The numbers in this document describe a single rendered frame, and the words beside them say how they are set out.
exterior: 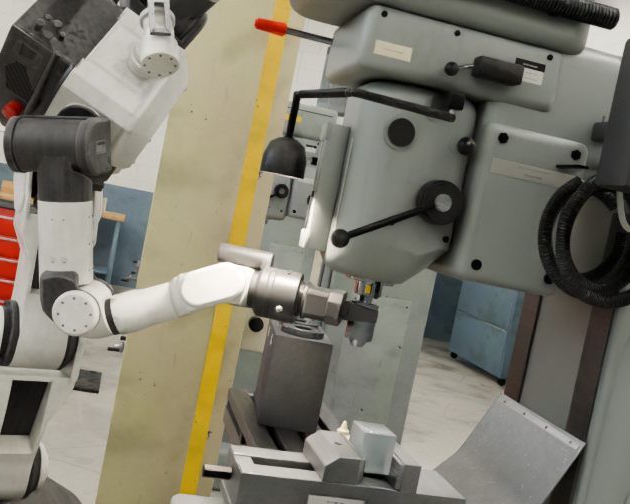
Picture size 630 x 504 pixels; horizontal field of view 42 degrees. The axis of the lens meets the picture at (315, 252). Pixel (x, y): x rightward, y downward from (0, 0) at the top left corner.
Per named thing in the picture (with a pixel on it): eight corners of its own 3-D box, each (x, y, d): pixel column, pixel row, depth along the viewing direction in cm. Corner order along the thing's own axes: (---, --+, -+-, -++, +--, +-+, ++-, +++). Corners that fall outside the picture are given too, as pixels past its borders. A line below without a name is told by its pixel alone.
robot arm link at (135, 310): (176, 325, 140) (67, 355, 141) (185, 312, 150) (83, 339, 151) (157, 266, 139) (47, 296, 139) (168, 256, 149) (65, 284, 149)
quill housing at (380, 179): (334, 276, 129) (375, 72, 127) (307, 261, 149) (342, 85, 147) (446, 296, 133) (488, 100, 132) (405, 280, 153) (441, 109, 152)
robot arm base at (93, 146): (9, 191, 140) (-5, 128, 134) (38, 159, 151) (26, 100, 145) (95, 195, 139) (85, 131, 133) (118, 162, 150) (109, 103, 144)
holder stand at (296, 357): (257, 424, 166) (276, 327, 165) (253, 397, 188) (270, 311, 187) (315, 434, 167) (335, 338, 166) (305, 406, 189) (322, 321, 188)
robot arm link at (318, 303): (345, 284, 135) (274, 269, 137) (333, 341, 136) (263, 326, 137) (350, 280, 148) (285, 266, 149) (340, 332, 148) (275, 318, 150)
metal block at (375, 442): (356, 471, 122) (364, 432, 122) (345, 457, 128) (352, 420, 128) (388, 475, 123) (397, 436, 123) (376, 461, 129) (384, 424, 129)
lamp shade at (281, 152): (251, 169, 134) (259, 131, 134) (290, 177, 138) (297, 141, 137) (272, 172, 128) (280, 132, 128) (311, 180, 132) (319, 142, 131)
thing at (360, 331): (370, 343, 139) (377, 311, 139) (343, 337, 140) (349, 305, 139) (372, 339, 144) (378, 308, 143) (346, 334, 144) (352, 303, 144)
